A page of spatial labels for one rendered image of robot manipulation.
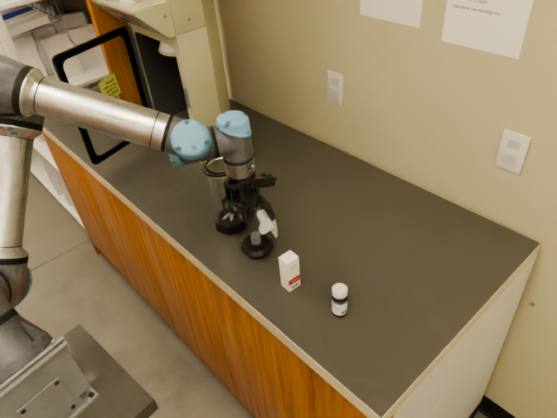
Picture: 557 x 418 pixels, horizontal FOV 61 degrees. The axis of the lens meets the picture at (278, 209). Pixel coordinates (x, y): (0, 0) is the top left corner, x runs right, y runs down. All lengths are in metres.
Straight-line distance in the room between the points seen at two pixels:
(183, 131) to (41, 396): 0.58
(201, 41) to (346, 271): 0.85
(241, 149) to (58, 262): 2.11
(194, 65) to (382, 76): 0.60
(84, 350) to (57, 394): 0.20
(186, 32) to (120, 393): 1.03
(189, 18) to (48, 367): 1.04
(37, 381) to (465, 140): 1.21
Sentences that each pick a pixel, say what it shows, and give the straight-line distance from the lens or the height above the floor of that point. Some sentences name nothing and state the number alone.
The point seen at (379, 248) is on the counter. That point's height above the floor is 0.94.
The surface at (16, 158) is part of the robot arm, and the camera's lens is 1.14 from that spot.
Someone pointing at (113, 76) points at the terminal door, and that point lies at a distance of 1.79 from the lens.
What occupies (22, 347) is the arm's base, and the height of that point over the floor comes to 1.17.
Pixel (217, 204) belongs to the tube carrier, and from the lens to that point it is 1.36.
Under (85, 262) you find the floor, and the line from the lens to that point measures 2.97.
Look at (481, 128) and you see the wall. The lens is 1.42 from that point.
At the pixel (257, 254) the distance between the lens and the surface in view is 1.30.
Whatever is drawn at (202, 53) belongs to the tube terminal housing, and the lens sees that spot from 1.61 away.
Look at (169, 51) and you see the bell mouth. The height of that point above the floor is 1.33.
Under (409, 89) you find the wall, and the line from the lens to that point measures 1.51.
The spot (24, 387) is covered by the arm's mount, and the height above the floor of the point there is 1.11.
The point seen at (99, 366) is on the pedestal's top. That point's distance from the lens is 1.22.
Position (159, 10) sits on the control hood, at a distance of 1.50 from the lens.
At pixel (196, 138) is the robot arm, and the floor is 1.43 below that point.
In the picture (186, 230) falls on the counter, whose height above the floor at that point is 0.94.
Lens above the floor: 1.88
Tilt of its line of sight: 39 degrees down
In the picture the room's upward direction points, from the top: 6 degrees counter-clockwise
